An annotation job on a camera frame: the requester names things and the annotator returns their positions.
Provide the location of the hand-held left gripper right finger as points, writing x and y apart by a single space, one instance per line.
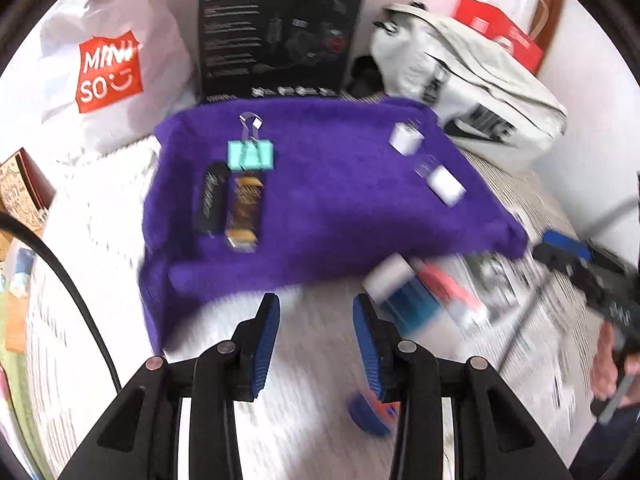
367 350

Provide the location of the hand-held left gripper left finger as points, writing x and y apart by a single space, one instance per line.
265 345

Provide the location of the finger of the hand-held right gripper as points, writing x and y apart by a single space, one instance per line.
567 246
550 257

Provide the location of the blue orange pencil sharpener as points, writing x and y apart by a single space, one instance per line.
367 417

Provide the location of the white charger plug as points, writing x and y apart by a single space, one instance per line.
446 185
405 139

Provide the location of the black lighter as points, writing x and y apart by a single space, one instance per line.
210 200

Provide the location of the green binder clip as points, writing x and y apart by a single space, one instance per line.
250 156

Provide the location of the person's right hand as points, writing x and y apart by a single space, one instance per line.
605 370

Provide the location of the white blue bottle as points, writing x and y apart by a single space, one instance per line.
400 290

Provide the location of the newspaper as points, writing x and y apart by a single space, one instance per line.
310 410

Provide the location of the red pink tube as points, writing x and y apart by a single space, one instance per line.
450 287

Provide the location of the purple towel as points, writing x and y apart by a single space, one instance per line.
325 200

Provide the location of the grey sling bag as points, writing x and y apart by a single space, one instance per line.
475 80

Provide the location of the small red paper bag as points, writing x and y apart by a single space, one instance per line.
480 15

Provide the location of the wooden nightstand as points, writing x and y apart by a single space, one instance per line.
17 332

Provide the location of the green cloth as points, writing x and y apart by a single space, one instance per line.
17 390

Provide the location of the patterned red box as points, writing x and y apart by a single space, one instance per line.
37 180

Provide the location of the black headset box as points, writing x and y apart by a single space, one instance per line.
275 35

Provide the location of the white plastic shopping bag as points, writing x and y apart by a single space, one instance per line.
150 35

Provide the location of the wooden door frame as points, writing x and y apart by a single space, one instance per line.
552 0

